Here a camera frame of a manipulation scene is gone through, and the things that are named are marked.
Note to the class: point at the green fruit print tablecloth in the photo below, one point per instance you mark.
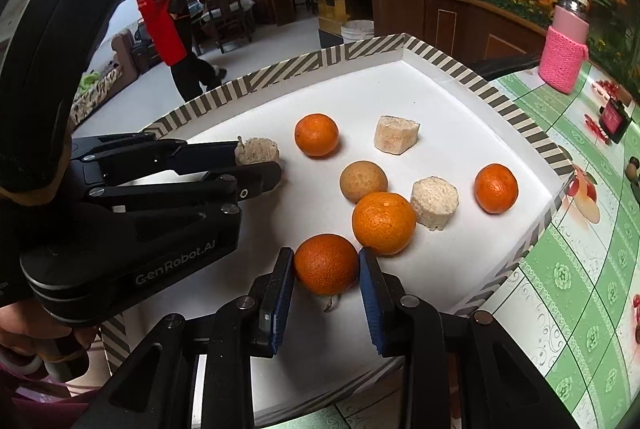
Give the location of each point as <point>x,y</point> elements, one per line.
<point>600,289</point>

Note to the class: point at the wooden chair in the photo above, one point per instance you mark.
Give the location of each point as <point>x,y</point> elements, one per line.
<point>225,26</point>

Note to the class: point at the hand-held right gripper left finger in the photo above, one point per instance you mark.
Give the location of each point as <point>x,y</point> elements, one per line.
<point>280,299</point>

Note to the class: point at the large orange with stem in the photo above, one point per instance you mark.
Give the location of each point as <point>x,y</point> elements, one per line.
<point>326,264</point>

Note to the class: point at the peeled sugarcane piece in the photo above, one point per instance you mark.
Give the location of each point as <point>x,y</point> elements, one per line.
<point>257,151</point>
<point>396,134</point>
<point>434,202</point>

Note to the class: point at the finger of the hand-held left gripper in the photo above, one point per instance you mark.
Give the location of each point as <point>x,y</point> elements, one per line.
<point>150,151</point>
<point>225,183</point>

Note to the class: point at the brown round fruit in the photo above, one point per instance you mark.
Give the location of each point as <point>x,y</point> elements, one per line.
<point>363,181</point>

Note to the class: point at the light orange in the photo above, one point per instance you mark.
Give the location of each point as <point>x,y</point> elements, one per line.
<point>384,223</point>

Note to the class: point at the dark perfume bottle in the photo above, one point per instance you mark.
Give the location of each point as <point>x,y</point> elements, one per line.
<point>615,120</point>

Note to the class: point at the wooden cabinet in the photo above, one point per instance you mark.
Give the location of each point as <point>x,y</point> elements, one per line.
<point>440,21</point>

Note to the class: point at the zebra print blanket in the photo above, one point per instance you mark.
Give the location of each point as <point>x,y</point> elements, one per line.
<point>95,96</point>

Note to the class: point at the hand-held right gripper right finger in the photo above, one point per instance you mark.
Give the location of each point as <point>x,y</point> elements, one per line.
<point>372,304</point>

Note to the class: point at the white bucket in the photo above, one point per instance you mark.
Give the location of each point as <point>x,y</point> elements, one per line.
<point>357,33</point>

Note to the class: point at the bottle with pink knit sleeve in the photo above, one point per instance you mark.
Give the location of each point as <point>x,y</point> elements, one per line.
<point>565,51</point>

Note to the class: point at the person's left hand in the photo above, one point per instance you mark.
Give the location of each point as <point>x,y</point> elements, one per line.
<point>35,339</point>

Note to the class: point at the brown sofa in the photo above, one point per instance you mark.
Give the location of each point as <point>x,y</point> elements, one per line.
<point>127,54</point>

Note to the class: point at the striped cardboard tray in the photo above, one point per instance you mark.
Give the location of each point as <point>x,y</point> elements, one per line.
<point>440,99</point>

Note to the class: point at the small dark orange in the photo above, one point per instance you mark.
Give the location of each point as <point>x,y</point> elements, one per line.
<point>496,188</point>

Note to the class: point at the small kiwi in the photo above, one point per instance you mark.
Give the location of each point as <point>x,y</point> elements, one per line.
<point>633,170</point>

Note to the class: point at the person's left forearm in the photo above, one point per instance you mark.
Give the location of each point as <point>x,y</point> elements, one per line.
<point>60,59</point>

